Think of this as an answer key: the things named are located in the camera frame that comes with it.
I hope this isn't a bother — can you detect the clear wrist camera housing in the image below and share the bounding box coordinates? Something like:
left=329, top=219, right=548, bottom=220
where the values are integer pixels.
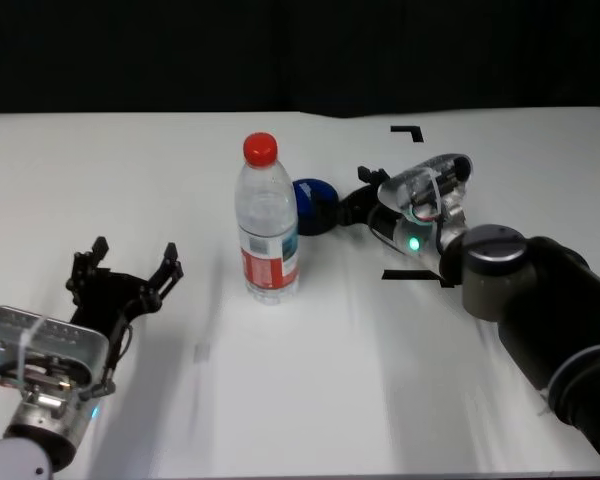
left=0, top=305, right=110, bottom=392
left=377, top=152, right=477, bottom=226

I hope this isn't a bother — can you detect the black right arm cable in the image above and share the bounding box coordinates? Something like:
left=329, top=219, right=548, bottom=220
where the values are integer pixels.
left=367, top=202, right=401, bottom=251

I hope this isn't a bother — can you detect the blue push button black base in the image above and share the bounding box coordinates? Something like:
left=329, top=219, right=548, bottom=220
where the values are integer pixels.
left=291, top=177, right=339, bottom=237

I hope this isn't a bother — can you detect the clear right wrist camera housing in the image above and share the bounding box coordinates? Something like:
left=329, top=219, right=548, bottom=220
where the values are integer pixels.
left=377, top=152, right=477, bottom=226

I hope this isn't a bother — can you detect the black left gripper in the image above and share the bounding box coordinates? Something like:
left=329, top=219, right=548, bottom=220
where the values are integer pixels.
left=65, top=236, right=185, bottom=346

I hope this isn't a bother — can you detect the black curtain backdrop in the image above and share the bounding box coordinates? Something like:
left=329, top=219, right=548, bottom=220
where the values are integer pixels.
left=0, top=0, right=600, bottom=120

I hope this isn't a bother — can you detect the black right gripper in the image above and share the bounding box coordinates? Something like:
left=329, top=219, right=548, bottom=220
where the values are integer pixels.
left=313, top=165, right=396, bottom=241

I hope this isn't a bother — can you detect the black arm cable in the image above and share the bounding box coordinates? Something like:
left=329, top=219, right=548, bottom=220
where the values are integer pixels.
left=79, top=312, right=134, bottom=401
left=367, top=202, right=401, bottom=251

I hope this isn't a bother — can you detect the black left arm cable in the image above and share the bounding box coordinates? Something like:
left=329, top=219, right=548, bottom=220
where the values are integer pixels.
left=79, top=312, right=134, bottom=401

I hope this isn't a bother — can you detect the clear left wrist camera housing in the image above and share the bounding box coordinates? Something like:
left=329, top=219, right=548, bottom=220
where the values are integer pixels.
left=0, top=305, right=110, bottom=392

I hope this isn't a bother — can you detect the clear water bottle red cap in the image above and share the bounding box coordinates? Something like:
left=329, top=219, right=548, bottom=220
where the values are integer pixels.
left=235, top=132, right=302, bottom=307

